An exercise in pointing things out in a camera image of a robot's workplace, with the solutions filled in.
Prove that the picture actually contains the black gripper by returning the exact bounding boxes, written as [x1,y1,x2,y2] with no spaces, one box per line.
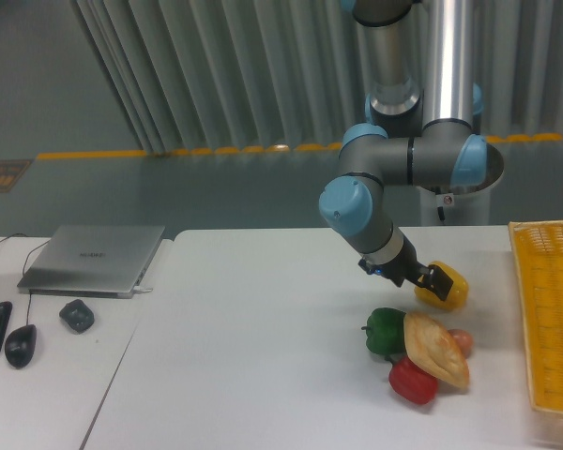
[358,233,453,301]

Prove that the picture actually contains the yellow bell pepper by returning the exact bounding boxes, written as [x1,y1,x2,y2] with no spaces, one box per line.
[414,261,469,311]

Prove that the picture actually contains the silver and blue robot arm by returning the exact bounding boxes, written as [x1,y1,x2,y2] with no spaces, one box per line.
[318,1,489,302]

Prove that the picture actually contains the green bell pepper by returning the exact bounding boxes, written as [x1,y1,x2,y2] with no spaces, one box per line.
[361,307,406,356]

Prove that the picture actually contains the red bell pepper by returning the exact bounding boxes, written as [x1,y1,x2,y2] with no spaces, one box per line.
[385,356,438,405]

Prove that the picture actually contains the flat toasted bread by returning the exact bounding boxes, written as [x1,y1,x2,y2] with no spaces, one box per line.
[403,311,470,390]

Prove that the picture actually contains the pink egg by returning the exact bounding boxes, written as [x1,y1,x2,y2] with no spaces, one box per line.
[449,329,474,358]

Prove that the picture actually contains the yellow woven basket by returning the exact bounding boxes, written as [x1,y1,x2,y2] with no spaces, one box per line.
[509,220,563,414]

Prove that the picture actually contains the small black device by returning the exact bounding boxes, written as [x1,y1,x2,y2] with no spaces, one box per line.
[59,299,95,334]

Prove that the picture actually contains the silver closed laptop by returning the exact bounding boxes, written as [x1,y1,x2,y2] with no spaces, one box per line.
[18,225,165,298]

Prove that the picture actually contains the black computer mouse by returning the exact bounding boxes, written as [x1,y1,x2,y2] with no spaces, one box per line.
[4,324,37,369]

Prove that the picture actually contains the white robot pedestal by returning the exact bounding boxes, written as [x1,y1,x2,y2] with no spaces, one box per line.
[417,142,505,227]

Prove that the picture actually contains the black mouse cable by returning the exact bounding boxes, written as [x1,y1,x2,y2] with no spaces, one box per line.
[22,243,52,327]

